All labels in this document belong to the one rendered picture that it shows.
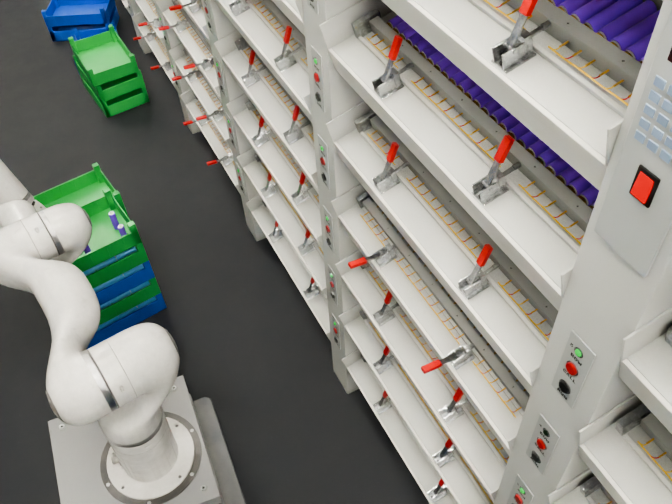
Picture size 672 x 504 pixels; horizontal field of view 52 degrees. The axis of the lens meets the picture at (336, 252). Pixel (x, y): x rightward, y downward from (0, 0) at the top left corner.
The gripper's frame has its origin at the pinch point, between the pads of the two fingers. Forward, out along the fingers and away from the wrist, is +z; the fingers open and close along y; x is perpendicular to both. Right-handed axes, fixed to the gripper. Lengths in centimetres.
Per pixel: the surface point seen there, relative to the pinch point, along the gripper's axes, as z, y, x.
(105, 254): 8.4, -6.9, 5.9
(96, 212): 3.5, -20.9, -7.9
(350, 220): 3, -10, 93
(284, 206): 24, -42, 43
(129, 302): 29.6, -7.5, -3.7
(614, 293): -19, 31, 157
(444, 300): 11, 5, 118
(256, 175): 18, -52, 29
